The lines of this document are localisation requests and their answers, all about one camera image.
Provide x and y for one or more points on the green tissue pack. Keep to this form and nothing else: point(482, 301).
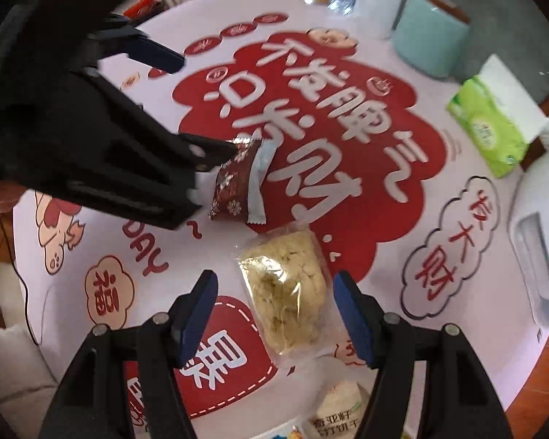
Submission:
point(489, 128)

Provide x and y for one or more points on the dark red snack packet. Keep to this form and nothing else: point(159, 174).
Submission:
point(235, 183)

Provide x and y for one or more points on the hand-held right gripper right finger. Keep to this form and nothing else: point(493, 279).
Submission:
point(354, 320)

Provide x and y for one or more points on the beige crumbly snack packet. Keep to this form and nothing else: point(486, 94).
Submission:
point(288, 292)

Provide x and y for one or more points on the red and white cracker packet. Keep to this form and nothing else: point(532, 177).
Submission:
point(338, 411)

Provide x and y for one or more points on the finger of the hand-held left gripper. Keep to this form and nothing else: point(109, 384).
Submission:
point(132, 160)
point(158, 57)

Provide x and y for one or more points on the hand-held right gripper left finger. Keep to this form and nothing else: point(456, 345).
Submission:
point(196, 315)

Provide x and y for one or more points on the pink printed tablecloth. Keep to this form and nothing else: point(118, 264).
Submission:
point(393, 238)

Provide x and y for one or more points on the mint green canister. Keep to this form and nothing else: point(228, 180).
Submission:
point(428, 39)

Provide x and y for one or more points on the white water dispenser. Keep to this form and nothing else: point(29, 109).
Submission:
point(535, 256)

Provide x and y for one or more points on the white squeeze bottle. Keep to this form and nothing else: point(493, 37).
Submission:
point(379, 2)

